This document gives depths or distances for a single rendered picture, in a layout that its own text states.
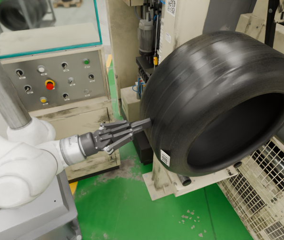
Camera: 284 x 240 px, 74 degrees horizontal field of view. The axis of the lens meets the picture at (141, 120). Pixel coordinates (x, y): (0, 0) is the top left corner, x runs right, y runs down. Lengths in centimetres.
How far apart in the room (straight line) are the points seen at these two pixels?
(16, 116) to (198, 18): 87
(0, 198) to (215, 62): 60
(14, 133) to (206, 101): 86
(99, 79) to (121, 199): 110
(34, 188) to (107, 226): 136
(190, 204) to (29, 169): 157
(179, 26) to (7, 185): 73
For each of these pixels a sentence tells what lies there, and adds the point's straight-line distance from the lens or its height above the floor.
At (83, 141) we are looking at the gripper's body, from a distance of 62.
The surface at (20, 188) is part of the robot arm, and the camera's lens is 46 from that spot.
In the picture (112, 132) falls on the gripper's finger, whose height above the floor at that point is 123.
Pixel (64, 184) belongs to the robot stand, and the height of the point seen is 65.
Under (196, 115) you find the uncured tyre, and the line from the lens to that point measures 55.
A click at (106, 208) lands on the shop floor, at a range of 184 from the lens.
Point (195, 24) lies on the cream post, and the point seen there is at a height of 145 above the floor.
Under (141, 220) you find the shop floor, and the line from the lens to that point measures 179.
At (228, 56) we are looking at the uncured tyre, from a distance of 61.
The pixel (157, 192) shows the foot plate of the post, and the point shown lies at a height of 1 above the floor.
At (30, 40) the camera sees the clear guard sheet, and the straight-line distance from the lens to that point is 112.
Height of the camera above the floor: 171
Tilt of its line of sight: 45 degrees down
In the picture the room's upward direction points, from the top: straight up
